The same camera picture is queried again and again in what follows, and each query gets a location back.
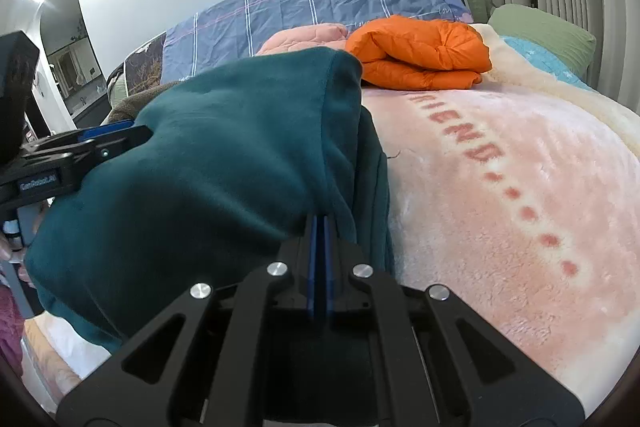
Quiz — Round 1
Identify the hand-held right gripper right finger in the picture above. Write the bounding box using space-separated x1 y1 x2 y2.
320 214 586 427

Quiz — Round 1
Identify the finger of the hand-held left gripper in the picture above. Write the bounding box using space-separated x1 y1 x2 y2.
52 124 153 194
20 119 137 158

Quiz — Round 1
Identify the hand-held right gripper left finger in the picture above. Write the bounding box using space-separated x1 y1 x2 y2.
57 214 321 427

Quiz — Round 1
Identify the teal fleece-lined sweatshirt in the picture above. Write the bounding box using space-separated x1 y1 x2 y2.
22 47 396 427

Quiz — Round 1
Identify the person's left forearm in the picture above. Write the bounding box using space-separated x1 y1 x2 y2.
0 287 27 380

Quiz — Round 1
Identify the person's left hand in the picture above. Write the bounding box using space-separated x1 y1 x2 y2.
0 202 48 289

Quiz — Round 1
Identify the brown furry garment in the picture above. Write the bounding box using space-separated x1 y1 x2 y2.
106 81 182 125

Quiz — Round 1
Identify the dark printed pillow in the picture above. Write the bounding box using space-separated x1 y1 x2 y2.
121 32 169 86

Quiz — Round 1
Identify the pink fluffy blanket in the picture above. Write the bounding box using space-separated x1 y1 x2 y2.
22 72 640 420

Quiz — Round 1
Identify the folded pink jacket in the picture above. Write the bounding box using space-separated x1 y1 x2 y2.
254 23 351 58

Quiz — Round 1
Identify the folded orange puffer jacket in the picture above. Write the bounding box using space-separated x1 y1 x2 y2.
345 14 493 92

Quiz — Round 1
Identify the blue plaid quilt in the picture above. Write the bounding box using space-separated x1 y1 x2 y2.
162 0 474 85

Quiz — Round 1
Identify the cream fleece blanket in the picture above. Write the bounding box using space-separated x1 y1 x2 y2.
470 23 640 140

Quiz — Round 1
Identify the light blue blanket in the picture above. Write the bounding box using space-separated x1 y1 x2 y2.
501 36 597 92

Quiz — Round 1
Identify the large green pillow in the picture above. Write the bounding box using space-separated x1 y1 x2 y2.
487 4 598 74

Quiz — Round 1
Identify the arched wall mirror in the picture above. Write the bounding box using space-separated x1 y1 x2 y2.
39 0 112 128

